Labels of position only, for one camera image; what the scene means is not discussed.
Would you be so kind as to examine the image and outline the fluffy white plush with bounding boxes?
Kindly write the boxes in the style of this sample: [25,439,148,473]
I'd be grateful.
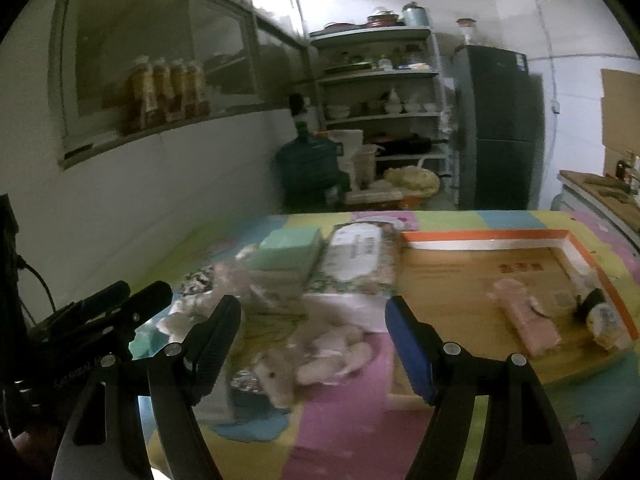
[157,305,211,343]

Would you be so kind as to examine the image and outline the dark refrigerator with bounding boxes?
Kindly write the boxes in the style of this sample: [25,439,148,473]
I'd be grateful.
[452,45,543,211]

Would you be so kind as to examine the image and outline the black cable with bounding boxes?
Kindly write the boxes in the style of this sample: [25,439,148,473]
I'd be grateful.
[17,255,56,321]

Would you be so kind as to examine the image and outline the floral wet wipes pack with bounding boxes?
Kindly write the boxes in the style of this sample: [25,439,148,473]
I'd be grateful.
[312,222,401,296]

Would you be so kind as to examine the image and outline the pink plush toy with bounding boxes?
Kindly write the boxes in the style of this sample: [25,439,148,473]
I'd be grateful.
[492,277,561,356]

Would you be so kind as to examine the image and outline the cardboard box with orange rim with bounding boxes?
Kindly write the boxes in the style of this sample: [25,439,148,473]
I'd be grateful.
[387,230,640,408]

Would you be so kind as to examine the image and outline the cardboard sheet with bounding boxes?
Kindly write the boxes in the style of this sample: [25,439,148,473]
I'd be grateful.
[600,67,640,176]

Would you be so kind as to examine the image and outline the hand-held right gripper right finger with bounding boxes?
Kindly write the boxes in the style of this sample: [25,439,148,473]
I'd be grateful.
[384,295,581,480]

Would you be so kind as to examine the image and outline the small white bunny plush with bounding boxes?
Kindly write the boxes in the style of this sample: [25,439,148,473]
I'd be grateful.
[252,350,297,408]

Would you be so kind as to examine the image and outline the black device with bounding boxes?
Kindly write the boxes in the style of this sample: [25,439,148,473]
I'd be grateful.
[0,195,27,386]

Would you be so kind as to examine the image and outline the wooden counter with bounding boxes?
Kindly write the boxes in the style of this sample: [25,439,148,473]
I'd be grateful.
[557,170,640,241]

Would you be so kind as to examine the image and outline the white plastic bag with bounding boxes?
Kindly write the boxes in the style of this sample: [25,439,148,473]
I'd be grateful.
[352,145,378,191]

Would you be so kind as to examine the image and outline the colourful printed play mat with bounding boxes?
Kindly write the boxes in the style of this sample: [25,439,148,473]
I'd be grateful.
[127,210,640,480]

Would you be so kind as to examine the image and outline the light blue pot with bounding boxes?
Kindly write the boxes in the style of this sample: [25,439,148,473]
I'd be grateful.
[402,2,431,28]

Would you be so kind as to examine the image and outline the jar with red lid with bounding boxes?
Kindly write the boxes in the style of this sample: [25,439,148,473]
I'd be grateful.
[456,17,478,46]

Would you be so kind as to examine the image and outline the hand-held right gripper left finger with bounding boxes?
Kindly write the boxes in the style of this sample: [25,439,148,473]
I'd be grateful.
[50,294,243,480]

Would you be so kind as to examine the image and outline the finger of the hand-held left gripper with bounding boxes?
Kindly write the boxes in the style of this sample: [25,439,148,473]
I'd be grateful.
[75,281,132,321]
[122,281,173,322]

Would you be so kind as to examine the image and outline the black and white plush toy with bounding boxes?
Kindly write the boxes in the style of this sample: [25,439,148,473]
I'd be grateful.
[572,285,631,351]

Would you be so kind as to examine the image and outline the red pot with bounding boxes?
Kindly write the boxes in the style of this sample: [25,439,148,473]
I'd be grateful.
[367,7,403,28]

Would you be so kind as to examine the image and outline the leopard print cloth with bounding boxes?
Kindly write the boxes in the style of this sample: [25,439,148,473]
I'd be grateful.
[175,265,221,296]

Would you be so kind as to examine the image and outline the white storage shelf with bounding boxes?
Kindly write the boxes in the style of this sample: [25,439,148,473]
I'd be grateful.
[309,27,451,201]

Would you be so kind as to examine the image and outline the silver foil packet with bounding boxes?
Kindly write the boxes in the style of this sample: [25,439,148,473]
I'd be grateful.
[230,367,266,396]

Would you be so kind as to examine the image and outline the grey window frame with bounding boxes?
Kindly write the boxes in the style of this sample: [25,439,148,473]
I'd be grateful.
[50,0,311,168]

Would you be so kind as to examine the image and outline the green sponge block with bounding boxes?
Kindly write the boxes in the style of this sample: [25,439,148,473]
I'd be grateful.
[247,227,323,286]

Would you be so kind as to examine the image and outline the blue water jug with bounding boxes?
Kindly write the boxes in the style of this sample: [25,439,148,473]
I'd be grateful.
[272,132,351,211]

